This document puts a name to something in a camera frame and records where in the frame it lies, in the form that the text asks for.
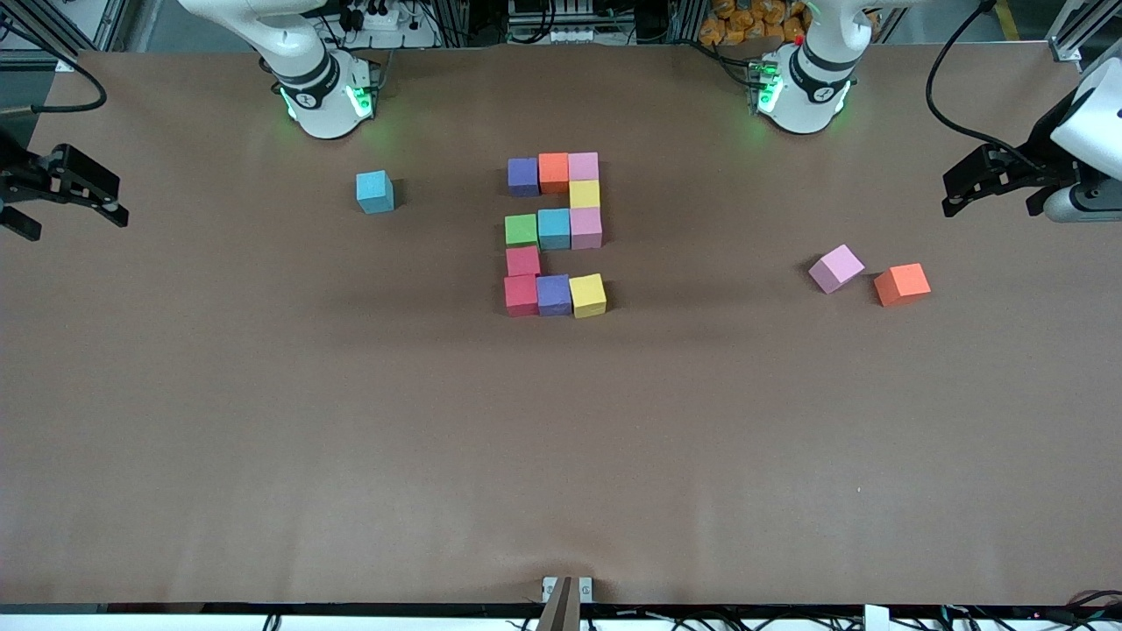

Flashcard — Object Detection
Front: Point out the aluminium frame profile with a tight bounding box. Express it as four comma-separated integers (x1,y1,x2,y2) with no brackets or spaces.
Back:
0,0,132,73
1047,0,1122,62

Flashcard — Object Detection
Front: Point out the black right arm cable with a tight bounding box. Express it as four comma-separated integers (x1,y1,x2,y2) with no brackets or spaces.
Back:
0,18,108,117

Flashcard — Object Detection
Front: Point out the grey electronics box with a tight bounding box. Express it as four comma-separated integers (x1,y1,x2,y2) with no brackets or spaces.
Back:
507,0,599,45

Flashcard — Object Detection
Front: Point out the cyan foam cube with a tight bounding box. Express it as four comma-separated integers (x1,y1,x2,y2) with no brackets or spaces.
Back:
355,170,395,216
536,209,572,251

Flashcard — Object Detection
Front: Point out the bag of orange items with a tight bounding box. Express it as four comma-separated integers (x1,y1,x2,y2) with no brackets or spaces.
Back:
699,0,809,47

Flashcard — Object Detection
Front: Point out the white power strip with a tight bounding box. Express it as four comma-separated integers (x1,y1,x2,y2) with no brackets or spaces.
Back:
337,0,413,32

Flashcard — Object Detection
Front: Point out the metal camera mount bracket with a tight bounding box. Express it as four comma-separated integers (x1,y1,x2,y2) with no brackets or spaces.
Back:
536,576,594,631

